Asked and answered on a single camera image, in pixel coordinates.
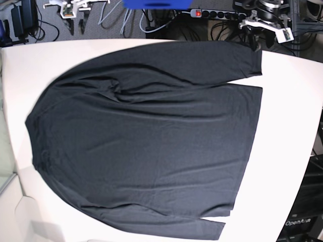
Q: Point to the blue plastic box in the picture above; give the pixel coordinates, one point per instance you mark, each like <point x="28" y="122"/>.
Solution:
<point x="157" y="4"/>

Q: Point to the black power adapter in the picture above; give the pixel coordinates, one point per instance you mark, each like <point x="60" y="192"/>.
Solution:
<point x="24" y="18"/>

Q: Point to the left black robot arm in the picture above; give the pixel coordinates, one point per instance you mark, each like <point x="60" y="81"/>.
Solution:
<point x="264" y="18"/>

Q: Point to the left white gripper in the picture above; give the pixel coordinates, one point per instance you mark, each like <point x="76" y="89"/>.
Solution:
<point x="279" y="28"/>

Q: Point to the black OpenArm control box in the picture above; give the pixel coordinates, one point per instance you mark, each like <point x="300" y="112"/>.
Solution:
<point x="304" y="222"/>

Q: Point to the dark navy long-sleeve shirt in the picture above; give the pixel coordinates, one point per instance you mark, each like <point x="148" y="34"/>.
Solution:
<point x="153" y="139"/>

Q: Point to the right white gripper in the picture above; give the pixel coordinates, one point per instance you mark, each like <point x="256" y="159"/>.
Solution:
<point x="70" y="9"/>

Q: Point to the white power strip red switch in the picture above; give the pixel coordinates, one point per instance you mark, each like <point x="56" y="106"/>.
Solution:
<point x="217" y="15"/>

